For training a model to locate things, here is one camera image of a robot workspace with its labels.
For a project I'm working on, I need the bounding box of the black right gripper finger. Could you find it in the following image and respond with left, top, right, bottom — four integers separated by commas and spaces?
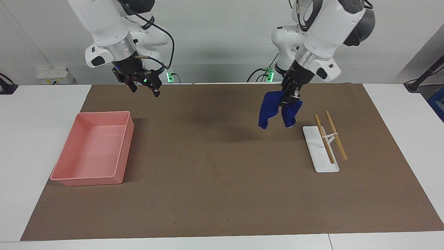
111, 67, 138, 93
142, 68, 164, 98

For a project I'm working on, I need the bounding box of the blue towel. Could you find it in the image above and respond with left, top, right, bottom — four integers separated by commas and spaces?
258, 91, 304, 130

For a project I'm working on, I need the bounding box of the white towel rack base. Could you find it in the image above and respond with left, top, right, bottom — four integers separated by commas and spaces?
302, 125, 340, 173

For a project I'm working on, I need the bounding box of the wooden dowel rod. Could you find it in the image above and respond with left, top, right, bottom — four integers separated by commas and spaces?
314, 114, 335, 165
324, 111, 348, 161

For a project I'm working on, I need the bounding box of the pink plastic bin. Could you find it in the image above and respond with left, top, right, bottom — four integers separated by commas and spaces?
50, 111, 135, 187

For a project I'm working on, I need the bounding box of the brown table mat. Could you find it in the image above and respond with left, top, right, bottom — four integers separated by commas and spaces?
20, 83, 444, 242

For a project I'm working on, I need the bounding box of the black stand pole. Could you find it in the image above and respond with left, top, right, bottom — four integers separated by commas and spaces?
404, 55, 444, 93

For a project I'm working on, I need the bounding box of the blue crate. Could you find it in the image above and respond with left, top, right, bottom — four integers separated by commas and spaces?
427, 87, 444, 123

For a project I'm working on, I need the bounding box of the black left base cable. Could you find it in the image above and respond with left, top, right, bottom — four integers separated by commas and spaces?
247, 52, 280, 83

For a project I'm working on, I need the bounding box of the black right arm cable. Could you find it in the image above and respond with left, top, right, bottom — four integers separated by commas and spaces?
118, 0, 175, 70

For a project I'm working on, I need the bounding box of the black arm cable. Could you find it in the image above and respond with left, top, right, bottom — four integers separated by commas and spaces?
289, 0, 315, 33
118, 0, 175, 70

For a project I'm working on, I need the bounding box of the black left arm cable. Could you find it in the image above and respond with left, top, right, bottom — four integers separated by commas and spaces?
289, 0, 315, 33

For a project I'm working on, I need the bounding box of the black clamp mount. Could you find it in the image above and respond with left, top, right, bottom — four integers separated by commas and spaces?
0, 73, 19, 95

